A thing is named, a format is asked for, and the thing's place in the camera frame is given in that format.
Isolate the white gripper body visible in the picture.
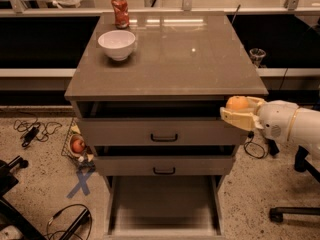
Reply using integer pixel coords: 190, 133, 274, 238
258, 100, 299, 143

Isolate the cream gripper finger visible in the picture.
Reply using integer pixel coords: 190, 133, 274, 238
247, 96, 266, 113
220, 107, 262, 131

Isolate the orange fruit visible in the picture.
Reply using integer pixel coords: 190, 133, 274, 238
226, 96, 249, 111

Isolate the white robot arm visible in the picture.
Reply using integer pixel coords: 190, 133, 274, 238
220, 96, 320, 156

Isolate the top drawer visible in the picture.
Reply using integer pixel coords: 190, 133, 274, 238
73, 101, 248, 146

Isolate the drawer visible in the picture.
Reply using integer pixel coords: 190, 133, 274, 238
73, 101, 248, 146
94, 145, 236, 176
105, 176, 226, 240

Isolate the grey drawer cabinet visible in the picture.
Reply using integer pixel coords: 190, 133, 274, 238
64, 10, 270, 240

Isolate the bottom drawer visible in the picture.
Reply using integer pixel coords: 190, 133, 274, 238
105, 176, 226, 240

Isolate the middle drawer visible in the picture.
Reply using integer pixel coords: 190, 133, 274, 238
94, 145, 236, 176

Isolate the clear glass cup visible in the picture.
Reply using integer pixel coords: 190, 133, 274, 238
249, 48, 266, 67

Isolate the black chair base right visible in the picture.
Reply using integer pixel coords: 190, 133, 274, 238
268, 146, 320, 223

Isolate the white ceramic bowl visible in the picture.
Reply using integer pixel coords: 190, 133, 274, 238
98, 30, 136, 61

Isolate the red soda can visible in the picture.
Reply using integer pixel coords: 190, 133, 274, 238
111, 0, 129, 29

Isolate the red apple in basket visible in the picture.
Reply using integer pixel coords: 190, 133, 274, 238
71, 139, 85, 153

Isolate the blue tape cross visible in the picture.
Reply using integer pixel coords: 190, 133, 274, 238
67, 169, 95, 199

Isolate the black stand lower left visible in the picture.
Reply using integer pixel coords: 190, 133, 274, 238
0, 156, 93, 240

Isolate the black cable loop right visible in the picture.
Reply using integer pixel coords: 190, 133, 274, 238
243, 131, 270, 160

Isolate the wire basket on floor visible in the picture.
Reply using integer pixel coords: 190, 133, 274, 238
61, 119, 95, 169

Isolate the black power adapter with cable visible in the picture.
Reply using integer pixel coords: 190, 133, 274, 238
13, 112, 62, 148

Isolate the black cable lower left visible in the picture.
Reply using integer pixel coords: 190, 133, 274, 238
45, 203, 93, 240

